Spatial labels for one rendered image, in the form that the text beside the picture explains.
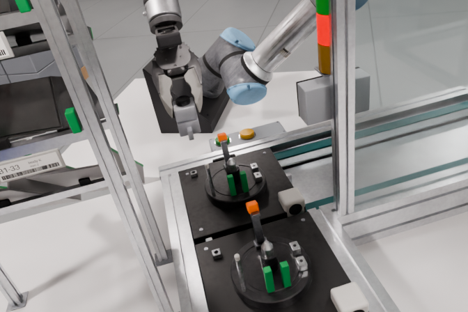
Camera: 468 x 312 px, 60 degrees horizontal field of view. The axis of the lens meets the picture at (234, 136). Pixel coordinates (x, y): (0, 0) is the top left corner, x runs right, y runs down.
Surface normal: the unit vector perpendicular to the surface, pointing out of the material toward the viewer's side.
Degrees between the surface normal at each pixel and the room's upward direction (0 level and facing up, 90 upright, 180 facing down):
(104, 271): 0
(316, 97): 90
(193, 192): 0
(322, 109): 90
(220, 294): 0
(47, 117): 65
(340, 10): 90
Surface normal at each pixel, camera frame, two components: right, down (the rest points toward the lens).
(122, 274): -0.15, -0.83
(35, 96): 0.00, 0.13
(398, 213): 0.24, 0.49
